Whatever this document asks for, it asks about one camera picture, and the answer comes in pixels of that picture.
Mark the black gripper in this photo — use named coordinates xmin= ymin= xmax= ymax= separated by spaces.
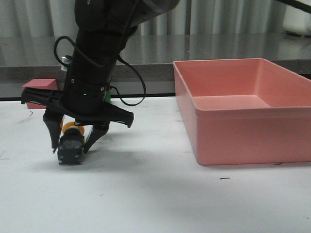
xmin=21 ymin=78 xmax=134 ymax=153

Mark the yellow mushroom push button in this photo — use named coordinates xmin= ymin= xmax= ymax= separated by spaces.
xmin=57 ymin=122 xmax=85 ymax=165

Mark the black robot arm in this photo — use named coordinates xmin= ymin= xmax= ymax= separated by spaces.
xmin=21 ymin=0 xmax=178 ymax=151

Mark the green cube block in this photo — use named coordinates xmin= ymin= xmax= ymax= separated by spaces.
xmin=104 ymin=87 xmax=111 ymax=103

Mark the pink cube block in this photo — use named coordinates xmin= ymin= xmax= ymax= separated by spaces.
xmin=22 ymin=79 xmax=58 ymax=110

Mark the grey stone counter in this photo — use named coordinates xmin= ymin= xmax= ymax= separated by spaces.
xmin=0 ymin=33 xmax=311 ymax=100

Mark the grey curtain backdrop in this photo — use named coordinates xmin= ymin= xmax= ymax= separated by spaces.
xmin=0 ymin=0 xmax=286 ymax=38

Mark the pink plastic bin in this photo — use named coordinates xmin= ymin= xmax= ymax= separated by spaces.
xmin=173 ymin=58 xmax=311 ymax=165

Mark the white appliance on counter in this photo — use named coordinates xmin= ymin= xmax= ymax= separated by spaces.
xmin=282 ymin=6 xmax=311 ymax=36

